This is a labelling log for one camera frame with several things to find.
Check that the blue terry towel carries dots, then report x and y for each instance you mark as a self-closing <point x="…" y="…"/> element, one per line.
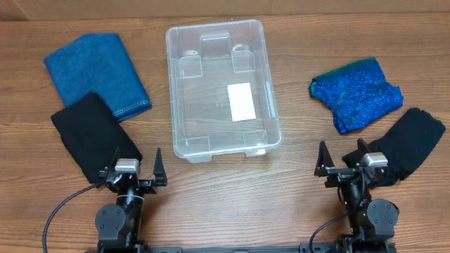
<point x="98" y="63"/>

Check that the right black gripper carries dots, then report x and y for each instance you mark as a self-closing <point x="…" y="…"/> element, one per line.
<point x="324" y="165"/>

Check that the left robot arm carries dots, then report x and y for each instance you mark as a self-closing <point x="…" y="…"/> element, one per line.
<point x="119" y="224"/>

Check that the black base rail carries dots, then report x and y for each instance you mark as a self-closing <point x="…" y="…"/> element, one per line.
<point x="302" y="248"/>

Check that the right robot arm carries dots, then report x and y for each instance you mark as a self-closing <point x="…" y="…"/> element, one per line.
<point x="371" y="221"/>

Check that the black cloth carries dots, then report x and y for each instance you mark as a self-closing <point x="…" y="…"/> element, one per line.
<point x="407" y="144"/>
<point x="92" y="135"/>

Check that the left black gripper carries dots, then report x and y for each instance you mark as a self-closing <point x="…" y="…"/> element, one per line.
<point x="150" y="187"/>

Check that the clear plastic storage bin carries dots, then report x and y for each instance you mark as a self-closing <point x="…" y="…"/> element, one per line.
<point x="202" y="61"/>

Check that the sparkly blue fabric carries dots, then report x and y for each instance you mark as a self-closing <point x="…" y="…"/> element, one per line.
<point x="357" y="94"/>

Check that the white label sticker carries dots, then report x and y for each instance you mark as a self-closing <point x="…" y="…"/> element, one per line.
<point x="241" y="102"/>

